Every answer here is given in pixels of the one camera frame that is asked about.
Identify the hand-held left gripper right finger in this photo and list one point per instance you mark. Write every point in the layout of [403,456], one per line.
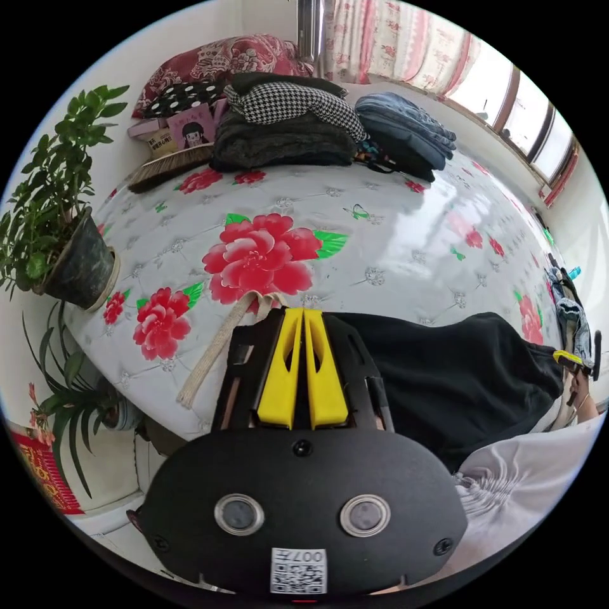
[328,385]

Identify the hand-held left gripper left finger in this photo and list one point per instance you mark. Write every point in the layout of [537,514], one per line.
[278,380]

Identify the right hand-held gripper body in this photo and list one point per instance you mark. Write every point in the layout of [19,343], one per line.
[576,368]

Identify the black long pants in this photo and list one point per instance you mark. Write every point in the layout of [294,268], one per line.
[447,376]

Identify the potted long-leaf plant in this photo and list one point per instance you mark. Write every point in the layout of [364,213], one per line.
[71,390]

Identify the person's right hand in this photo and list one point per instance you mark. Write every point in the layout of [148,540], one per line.
[584,399]

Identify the person's body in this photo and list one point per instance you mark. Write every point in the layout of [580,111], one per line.
[514,490]

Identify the bed with red flower sheet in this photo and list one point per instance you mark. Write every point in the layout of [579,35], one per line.
[380,238]

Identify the brown bed brush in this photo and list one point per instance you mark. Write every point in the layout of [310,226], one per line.
[162,171]

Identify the pile of clothes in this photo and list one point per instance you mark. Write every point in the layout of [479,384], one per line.
[304,133]

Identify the potted leafy green plant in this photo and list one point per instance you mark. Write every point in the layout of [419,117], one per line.
[52,190]

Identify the black white-dotted pillow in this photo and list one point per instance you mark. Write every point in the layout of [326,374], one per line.
[185,97]

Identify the red patterned rolled blanket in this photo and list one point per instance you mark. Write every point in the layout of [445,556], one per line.
[228,54]

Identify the pink flowered curtain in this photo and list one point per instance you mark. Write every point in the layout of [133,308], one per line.
[404,43]

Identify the window with brown frame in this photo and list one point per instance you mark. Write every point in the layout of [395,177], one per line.
[528,123]

